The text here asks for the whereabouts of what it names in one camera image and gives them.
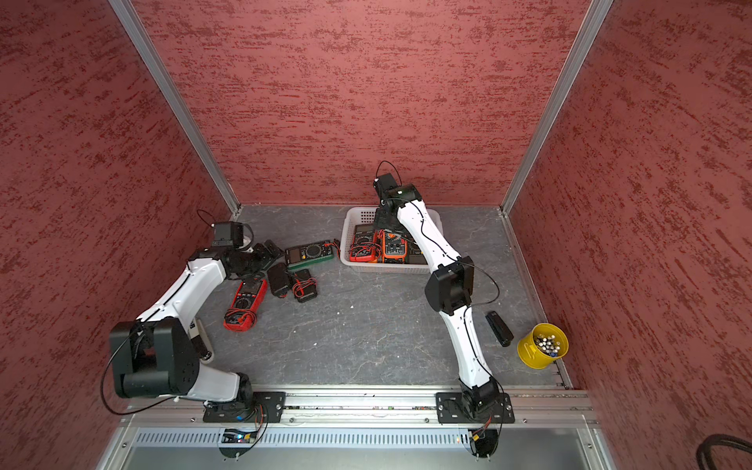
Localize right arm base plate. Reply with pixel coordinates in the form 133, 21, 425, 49
435, 393, 515, 425

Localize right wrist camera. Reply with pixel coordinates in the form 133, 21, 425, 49
373, 174, 401, 206

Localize black cable coil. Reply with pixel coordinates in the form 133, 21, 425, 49
695, 433, 752, 470

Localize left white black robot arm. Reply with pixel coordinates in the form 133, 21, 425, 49
106, 242, 282, 407

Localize black small device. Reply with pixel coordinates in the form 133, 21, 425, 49
266, 262, 291, 299

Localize dark green multimeter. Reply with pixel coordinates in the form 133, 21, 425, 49
285, 239, 340, 271
407, 243, 427, 266

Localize aluminium front rail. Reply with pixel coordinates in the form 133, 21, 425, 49
122, 385, 600, 429

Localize small black multimeter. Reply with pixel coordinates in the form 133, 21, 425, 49
290, 269, 318, 304

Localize orange multimeter sideways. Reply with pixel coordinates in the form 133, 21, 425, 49
380, 230, 409, 264

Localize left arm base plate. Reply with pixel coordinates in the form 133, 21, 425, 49
203, 391, 287, 424

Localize dark green multimeter top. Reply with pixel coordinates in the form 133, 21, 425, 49
285, 239, 340, 271

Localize yellow cup with batteries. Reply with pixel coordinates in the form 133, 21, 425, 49
517, 323, 570, 370

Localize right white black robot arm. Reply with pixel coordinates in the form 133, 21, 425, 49
373, 174, 503, 420

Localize white plastic basket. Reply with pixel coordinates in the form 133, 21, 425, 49
339, 207, 431, 275

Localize red clamp meter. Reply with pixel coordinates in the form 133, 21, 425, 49
223, 277, 268, 332

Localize red multimeter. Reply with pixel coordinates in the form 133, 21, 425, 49
349, 224, 380, 262

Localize black remote-like device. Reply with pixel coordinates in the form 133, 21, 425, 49
485, 311, 514, 348

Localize grey white handheld device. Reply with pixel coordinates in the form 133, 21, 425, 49
189, 317, 215, 364

